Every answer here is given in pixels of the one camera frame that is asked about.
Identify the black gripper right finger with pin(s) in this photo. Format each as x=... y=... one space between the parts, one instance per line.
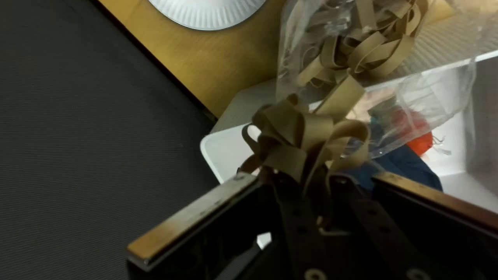
x=383 y=233

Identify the white plastic bin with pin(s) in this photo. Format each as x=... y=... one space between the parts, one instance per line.
x=227 y=149

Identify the tan rubber band bunch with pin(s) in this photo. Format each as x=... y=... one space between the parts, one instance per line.
x=290 y=140

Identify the clear bag of rubber bands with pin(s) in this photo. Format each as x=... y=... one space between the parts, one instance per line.
x=363 y=40

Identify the small red item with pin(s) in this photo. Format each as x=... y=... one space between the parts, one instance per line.
x=414 y=137

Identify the white paper plate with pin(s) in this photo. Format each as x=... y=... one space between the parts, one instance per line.
x=207 y=12

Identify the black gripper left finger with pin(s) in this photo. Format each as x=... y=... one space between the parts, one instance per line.
x=301 y=233

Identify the dark blue box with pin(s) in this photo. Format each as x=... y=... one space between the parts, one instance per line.
x=410 y=168

